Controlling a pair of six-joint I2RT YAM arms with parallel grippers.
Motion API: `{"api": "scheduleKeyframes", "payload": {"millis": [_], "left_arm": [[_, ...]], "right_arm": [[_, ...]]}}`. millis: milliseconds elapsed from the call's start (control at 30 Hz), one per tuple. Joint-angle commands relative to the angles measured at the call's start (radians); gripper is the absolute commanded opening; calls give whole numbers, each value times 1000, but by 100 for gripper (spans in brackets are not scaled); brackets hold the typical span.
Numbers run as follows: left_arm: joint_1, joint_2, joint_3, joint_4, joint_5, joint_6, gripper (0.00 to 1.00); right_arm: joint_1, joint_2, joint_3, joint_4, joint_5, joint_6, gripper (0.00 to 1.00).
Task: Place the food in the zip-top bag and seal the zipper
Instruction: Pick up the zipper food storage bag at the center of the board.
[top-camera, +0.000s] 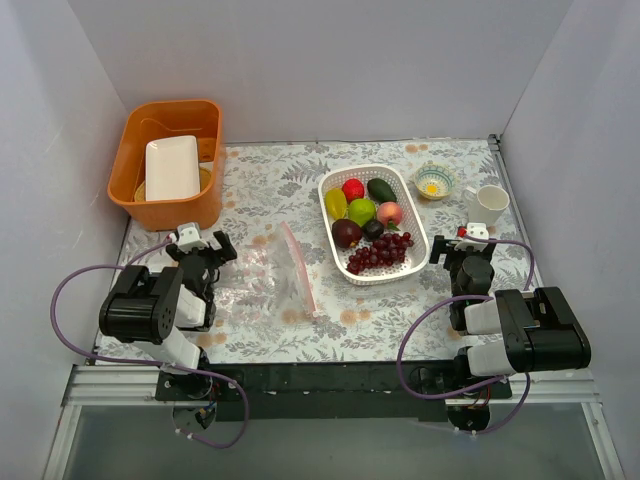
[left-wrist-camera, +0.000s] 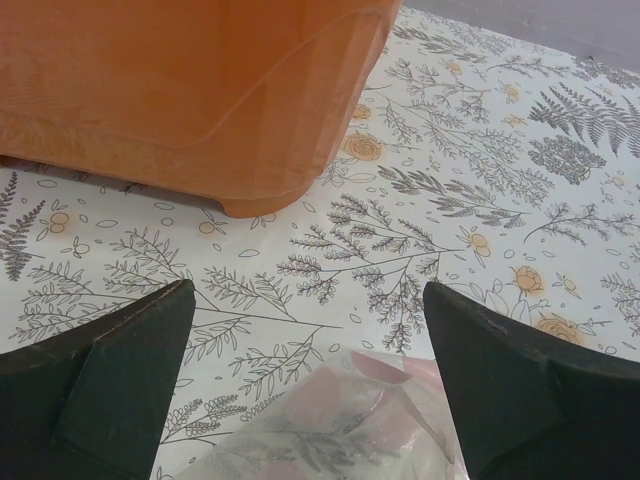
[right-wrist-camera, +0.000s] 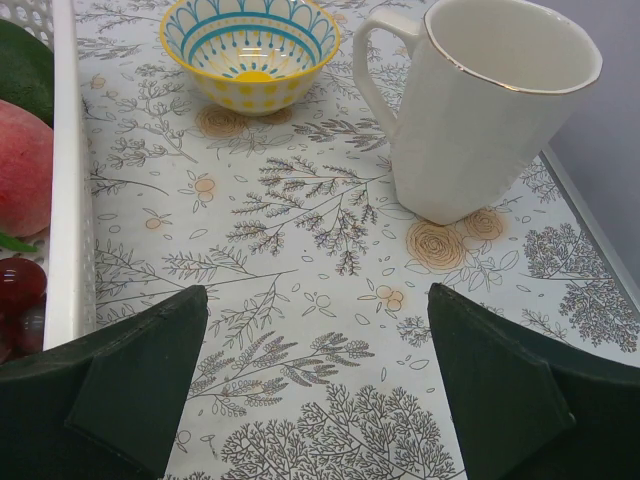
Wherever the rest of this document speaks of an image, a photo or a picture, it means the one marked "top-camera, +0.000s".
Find aluminium frame rail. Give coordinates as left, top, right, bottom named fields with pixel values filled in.
left=44, top=364, right=625, bottom=479

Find red grape bunch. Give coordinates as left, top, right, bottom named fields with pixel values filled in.
left=346, top=232, right=414, bottom=275

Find purple cable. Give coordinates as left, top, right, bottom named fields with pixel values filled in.
left=49, top=241, right=251, bottom=449
left=396, top=237, right=537, bottom=434

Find white mug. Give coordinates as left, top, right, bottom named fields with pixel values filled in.
left=462, top=185, right=510, bottom=227

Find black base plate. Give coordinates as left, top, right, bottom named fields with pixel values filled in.
left=154, top=360, right=514, bottom=421

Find dark green avocado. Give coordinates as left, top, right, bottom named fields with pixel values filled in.
left=367, top=178, right=397, bottom=203

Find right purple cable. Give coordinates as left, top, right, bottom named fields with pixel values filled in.
left=396, top=237, right=537, bottom=434

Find orange plastic tub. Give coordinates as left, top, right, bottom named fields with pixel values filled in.
left=107, top=99, right=226, bottom=231

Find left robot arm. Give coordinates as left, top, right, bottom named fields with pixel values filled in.
left=99, top=223, right=237, bottom=400

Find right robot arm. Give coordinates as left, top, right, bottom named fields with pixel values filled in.
left=420, top=235, right=592, bottom=398

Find white rectangular plate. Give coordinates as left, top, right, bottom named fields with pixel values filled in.
left=145, top=135, right=200, bottom=201

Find dark red plum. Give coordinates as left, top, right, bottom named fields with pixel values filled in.
left=331, top=218, right=362, bottom=249

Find yellow starfruit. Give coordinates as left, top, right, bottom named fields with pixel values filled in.
left=324, top=188, right=348, bottom=220

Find white perforated fruit basket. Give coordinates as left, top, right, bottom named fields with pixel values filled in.
left=317, top=164, right=430, bottom=286

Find clear zip top bag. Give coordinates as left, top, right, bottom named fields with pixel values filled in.
left=216, top=222, right=319, bottom=325

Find patterned small bowl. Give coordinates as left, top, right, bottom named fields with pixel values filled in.
left=412, top=161, right=457, bottom=200

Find red strawberry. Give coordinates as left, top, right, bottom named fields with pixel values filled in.
left=341, top=178, right=365, bottom=204

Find pink peach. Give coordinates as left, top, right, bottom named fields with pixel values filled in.
left=376, top=202, right=404, bottom=230

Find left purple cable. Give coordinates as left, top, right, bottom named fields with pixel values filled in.
left=49, top=241, right=251, bottom=449

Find green apple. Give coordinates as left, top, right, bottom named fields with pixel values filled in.
left=348, top=198, right=376, bottom=227

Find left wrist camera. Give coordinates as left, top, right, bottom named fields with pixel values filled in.
left=169, top=222, right=209, bottom=253

